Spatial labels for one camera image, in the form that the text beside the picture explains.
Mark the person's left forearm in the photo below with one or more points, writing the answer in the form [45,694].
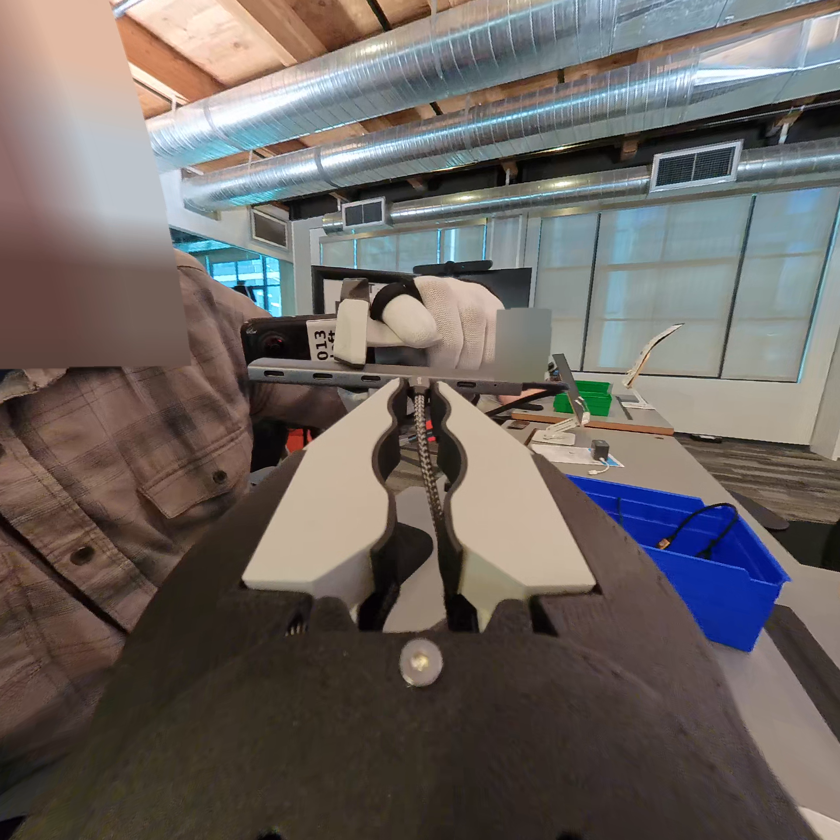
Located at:
[250,341]

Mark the person's left hand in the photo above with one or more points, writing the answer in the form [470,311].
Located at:
[453,322]

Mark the grey usb hub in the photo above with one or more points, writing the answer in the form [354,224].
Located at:
[328,373]

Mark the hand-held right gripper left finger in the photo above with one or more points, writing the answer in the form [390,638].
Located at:
[315,519]

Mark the blue plastic bin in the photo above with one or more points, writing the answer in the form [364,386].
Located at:
[709,578]

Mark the black monitor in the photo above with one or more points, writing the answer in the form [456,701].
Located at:
[460,282]

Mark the silver ceiling duct pipes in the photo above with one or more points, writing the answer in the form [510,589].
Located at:
[460,79]

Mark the white paper sheet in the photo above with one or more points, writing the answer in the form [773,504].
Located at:
[565,456]

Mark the green box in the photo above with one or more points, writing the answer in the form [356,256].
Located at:
[584,398]

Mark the small black charger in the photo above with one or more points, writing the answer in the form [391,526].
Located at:
[600,450]

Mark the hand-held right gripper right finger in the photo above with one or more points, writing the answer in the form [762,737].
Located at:
[519,519]

